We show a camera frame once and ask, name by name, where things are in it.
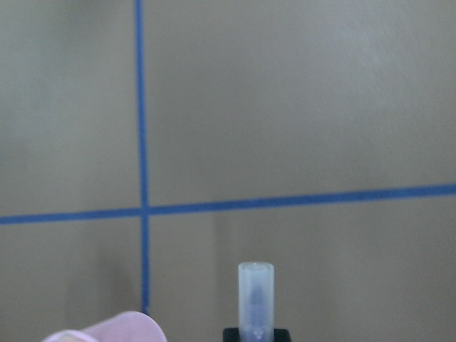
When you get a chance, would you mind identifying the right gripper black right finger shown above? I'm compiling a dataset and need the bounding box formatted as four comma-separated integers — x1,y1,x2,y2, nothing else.
274,328,291,342

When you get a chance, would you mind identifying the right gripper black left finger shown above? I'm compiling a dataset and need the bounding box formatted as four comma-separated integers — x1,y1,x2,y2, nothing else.
222,328,241,342

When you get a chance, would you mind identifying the purple highlighter pen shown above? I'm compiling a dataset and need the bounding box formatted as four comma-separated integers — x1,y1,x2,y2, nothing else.
238,261,274,341

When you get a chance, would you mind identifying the pink mesh pen holder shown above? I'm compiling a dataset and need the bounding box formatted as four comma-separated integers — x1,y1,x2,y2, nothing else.
43,311,167,342

